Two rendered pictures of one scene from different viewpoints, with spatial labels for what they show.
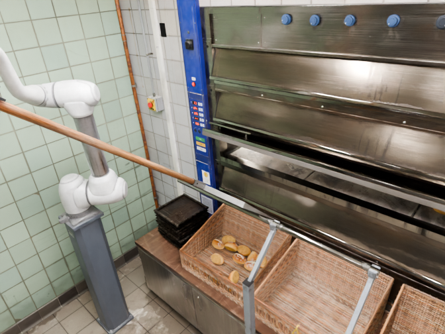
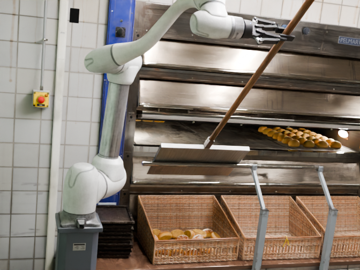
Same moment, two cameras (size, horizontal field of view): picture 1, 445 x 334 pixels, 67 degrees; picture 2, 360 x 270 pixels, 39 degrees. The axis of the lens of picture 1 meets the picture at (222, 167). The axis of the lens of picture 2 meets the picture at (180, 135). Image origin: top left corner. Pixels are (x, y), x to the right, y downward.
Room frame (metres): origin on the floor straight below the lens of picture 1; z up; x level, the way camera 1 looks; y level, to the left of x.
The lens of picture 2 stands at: (0.32, 2.73, 1.90)
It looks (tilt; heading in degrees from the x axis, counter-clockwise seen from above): 11 degrees down; 297
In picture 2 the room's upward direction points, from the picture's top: 6 degrees clockwise
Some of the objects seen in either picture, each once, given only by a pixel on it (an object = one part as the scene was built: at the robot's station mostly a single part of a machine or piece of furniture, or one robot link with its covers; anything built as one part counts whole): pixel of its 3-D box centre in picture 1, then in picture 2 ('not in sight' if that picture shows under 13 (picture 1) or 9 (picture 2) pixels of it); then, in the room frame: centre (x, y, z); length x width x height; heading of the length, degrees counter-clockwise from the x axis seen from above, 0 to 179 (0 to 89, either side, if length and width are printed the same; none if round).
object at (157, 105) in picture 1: (155, 103); (40, 98); (2.45, 0.46, 1.46); 0.10 x 0.07 x 0.10; 45
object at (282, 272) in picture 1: (319, 297); (268, 225); (1.23, -0.46, 0.72); 0.56 x 0.49 x 0.28; 45
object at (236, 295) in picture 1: (235, 249); (186, 226); (1.64, -0.04, 0.72); 0.56 x 0.49 x 0.28; 47
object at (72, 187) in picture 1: (75, 191); (82, 186); (1.76, 0.90, 1.17); 0.18 x 0.16 x 0.22; 91
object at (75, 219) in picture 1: (76, 212); (79, 216); (1.74, 0.92, 1.03); 0.22 x 0.18 x 0.06; 135
